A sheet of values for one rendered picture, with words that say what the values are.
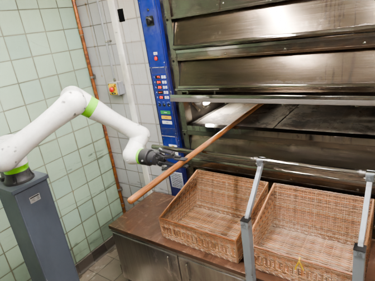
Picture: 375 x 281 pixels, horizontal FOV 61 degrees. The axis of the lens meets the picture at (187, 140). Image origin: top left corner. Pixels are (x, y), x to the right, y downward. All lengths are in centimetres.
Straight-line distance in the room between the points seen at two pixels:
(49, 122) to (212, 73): 101
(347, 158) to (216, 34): 102
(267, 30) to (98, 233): 220
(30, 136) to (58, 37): 120
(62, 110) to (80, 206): 141
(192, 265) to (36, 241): 89
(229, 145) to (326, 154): 61
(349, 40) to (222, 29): 67
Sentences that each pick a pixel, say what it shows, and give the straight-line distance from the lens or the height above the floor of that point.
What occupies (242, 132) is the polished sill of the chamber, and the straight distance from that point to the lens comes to 205.
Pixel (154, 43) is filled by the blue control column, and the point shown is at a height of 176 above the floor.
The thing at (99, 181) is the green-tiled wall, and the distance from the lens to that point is 294.
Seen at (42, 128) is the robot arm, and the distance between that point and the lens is 161.
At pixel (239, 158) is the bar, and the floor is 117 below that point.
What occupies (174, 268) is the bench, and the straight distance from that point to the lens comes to 219.
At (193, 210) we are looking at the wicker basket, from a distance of 236.
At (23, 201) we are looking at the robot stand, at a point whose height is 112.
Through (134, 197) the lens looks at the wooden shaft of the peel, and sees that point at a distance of 138.
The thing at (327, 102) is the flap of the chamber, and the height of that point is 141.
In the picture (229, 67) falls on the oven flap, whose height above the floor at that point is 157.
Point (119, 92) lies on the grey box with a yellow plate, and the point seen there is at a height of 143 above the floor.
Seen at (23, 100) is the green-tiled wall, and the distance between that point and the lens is 249.
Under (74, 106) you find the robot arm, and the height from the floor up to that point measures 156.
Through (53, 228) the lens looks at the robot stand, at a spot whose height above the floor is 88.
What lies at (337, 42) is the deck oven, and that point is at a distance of 177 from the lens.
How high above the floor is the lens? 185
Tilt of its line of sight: 20 degrees down
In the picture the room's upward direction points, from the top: 8 degrees counter-clockwise
